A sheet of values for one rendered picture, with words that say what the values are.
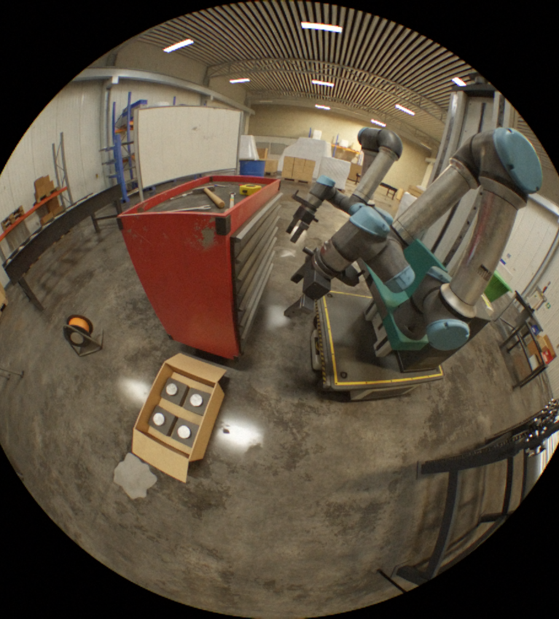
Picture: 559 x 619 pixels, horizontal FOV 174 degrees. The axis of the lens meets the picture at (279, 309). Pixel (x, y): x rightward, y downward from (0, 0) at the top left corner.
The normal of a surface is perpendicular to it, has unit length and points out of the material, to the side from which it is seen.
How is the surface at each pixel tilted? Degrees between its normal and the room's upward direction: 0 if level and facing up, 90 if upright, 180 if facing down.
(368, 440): 0
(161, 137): 90
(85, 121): 90
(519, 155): 82
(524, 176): 83
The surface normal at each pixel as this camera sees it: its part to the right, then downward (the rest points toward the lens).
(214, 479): 0.12, -0.66
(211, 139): 0.80, 0.51
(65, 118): 0.97, 0.22
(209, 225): -0.19, 0.72
